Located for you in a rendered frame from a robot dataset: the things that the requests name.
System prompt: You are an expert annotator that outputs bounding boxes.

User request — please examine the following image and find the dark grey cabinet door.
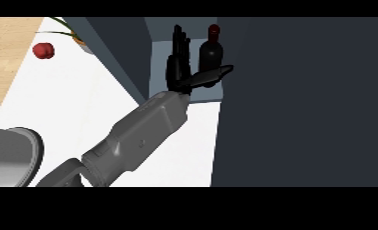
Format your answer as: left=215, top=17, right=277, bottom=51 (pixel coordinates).
left=210, top=17, right=378, bottom=188

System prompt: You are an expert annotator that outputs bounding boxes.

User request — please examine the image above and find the grey round pot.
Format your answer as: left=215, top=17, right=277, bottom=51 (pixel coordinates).
left=0, top=126, right=46, bottom=188

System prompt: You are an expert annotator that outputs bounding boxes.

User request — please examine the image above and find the potted green plant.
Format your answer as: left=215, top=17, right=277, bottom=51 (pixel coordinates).
left=35, top=17, right=97, bottom=56

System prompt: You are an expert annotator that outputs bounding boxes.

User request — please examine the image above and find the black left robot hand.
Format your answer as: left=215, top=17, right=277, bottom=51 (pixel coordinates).
left=166, top=24, right=235, bottom=96

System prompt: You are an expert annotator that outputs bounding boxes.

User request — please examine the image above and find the dark wine bottle red cap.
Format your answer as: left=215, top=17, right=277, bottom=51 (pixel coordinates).
left=198, top=23, right=226, bottom=89

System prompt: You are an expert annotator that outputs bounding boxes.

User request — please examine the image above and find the red apple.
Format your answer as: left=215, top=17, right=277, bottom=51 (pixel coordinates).
left=32, top=42, right=57, bottom=60

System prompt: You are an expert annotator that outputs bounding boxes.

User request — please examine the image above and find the dark grey cabinet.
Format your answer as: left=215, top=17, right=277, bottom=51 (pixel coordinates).
left=63, top=17, right=225, bottom=106

